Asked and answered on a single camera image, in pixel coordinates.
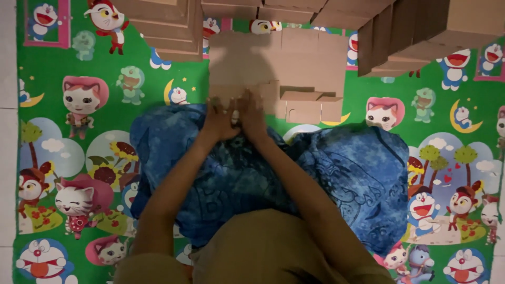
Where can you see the person's right fingers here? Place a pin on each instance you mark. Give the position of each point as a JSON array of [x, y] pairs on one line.
[[250, 103]]

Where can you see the flat cardboard sheet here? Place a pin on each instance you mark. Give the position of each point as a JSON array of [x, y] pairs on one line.
[[300, 59]]

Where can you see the green cartoon print play mat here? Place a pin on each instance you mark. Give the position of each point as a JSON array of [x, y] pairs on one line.
[[79, 157]]

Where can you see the person's left hand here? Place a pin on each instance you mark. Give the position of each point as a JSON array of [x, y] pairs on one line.
[[219, 124]]

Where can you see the person's left fingers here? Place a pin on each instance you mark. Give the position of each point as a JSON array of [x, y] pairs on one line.
[[219, 107]]

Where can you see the cardboard box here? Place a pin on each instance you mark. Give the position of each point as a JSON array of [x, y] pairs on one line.
[[303, 108]]

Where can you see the olive brown shirt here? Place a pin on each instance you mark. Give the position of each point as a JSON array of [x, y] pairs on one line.
[[260, 248]]

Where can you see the person's right hand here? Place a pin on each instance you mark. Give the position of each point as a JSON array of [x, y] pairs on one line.
[[252, 120]]

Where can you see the stack of brown cardboard boxes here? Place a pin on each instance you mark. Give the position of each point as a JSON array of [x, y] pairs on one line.
[[169, 27], [272, 10], [418, 31]]

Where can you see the blue patterned skirt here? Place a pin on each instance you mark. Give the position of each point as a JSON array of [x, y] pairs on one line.
[[355, 169]]

